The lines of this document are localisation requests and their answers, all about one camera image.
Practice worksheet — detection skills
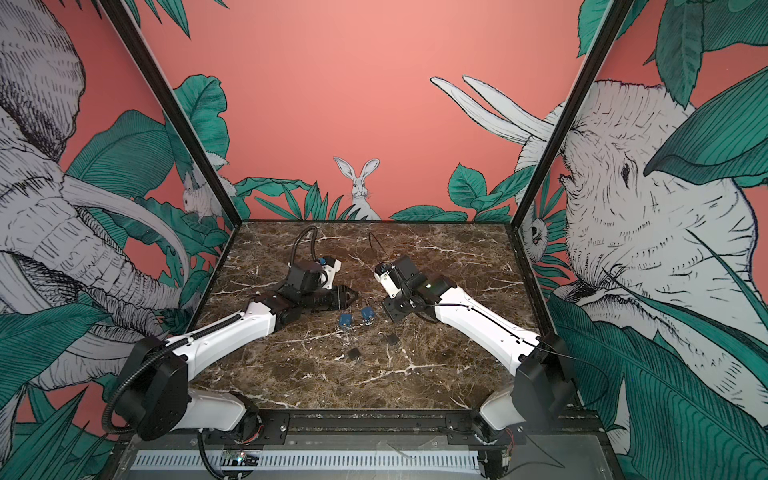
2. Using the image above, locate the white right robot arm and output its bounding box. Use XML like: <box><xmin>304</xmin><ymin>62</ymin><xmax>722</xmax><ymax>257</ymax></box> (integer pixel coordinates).
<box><xmin>375</xmin><ymin>273</ymin><xmax>576</xmax><ymax>439</ymax></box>

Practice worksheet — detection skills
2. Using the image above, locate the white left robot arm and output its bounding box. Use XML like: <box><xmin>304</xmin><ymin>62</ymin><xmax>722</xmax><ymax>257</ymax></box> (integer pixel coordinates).
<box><xmin>102</xmin><ymin>285</ymin><xmax>359</xmax><ymax>443</ymax></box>

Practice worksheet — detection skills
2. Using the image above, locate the blue padlock left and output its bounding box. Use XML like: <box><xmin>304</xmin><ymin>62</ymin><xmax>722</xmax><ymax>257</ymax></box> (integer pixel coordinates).
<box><xmin>339</xmin><ymin>313</ymin><xmax>353</xmax><ymax>330</ymax></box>

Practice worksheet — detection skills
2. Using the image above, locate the blue padlock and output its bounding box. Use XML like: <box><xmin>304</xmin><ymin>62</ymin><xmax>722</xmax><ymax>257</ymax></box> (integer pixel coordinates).
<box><xmin>361</xmin><ymin>306</ymin><xmax>376</xmax><ymax>325</ymax></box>
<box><xmin>339</xmin><ymin>313</ymin><xmax>353</xmax><ymax>330</ymax></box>

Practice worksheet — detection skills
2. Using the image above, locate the blue padlock right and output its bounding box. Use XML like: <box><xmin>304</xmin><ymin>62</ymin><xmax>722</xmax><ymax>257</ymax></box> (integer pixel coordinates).
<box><xmin>361</xmin><ymin>306</ymin><xmax>376</xmax><ymax>325</ymax></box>

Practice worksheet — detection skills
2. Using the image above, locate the small green circuit board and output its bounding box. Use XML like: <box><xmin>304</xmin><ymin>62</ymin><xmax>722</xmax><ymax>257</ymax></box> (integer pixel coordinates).
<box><xmin>221</xmin><ymin>452</ymin><xmax>260</xmax><ymax>469</ymax></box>

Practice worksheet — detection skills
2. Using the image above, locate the white perforated strip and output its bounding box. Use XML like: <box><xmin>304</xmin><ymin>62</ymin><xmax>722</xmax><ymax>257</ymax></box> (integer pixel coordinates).
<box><xmin>131</xmin><ymin>450</ymin><xmax>480</xmax><ymax>473</ymax></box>

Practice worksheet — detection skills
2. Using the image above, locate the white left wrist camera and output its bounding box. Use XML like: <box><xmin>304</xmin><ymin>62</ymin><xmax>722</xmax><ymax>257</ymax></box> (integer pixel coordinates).
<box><xmin>318</xmin><ymin>256</ymin><xmax>341</xmax><ymax>290</ymax></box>

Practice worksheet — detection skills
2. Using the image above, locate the thin black right cable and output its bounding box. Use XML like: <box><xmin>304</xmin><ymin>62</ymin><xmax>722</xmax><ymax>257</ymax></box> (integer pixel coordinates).
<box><xmin>419</xmin><ymin>299</ymin><xmax>613</xmax><ymax>415</ymax></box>

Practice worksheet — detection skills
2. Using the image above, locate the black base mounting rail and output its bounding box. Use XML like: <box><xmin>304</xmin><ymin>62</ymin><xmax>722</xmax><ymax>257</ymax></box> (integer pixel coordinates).
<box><xmin>239</xmin><ymin>409</ymin><xmax>517</xmax><ymax>448</ymax></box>

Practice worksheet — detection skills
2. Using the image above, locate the black corrugated left cable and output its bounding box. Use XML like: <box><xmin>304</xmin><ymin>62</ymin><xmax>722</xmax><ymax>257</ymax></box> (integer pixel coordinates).
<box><xmin>100</xmin><ymin>311</ymin><xmax>244</xmax><ymax>436</ymax></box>

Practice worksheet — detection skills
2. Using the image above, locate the black corner frame post left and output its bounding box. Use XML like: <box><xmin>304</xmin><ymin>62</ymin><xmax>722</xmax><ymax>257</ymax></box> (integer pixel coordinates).
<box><xmin>99</xmin><ymin>0</ymin><xmax>242</xmax><ymax>230</ymax></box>

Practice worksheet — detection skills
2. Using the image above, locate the black corner frame post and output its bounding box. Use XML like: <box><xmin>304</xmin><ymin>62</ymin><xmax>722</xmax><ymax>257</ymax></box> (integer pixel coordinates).
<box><xmin>511</xmin><ymin>0</ymin><xmax>633</xmax><ymax>230</ymax></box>
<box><xmin>99</xmin><ymin>0</ymin><xmax>242</xmax><ymax>230</ymax></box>

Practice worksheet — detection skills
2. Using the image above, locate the black corner frame post right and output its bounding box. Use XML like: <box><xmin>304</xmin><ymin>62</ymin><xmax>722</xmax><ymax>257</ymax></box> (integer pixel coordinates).
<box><xmin>511</xmin><ymin>0</ymin><xmax>633</xmax><ymax>230</ymax></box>

